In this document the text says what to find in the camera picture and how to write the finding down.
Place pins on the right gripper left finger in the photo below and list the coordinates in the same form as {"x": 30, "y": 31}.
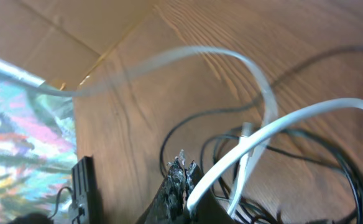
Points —
{"x": 167, "y": 206}

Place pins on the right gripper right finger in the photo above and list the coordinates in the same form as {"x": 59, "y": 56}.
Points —
{"x": 208, "y": 209}

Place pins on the cardboard box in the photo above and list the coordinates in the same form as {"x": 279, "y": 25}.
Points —
{"x": 64, "y": 40}

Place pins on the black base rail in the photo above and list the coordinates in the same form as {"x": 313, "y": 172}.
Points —
{"x": 84, "y": 208}

